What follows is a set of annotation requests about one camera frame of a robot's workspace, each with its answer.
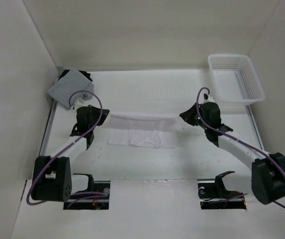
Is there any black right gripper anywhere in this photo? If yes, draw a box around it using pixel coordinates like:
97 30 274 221
179 103 209 129

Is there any white tank top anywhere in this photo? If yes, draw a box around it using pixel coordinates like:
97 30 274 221
107 112 178 149

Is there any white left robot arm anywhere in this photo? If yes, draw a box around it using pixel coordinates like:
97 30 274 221
27 105 110 205

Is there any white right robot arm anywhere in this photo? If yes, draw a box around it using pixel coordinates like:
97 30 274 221
179 102 285 205

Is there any folded black tank top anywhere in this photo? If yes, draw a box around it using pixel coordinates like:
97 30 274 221
58 69 93 82

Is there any folded grey tank top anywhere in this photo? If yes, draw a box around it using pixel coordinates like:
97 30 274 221
47 69 94 109

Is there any white plastic basket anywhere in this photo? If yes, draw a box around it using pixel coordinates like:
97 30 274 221
207 54 266 106

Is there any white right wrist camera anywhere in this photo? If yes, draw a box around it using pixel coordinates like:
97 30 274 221
202 93 215 104

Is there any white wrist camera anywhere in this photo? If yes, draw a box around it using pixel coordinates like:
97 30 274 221
71 98 87 111
202 93 215 104

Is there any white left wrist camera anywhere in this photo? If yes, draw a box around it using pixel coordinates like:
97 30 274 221
71 98 87 111

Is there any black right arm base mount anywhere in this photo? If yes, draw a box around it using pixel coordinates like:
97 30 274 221
197 171 247 210

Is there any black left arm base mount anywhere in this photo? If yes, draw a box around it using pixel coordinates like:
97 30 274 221
63 174 111 211

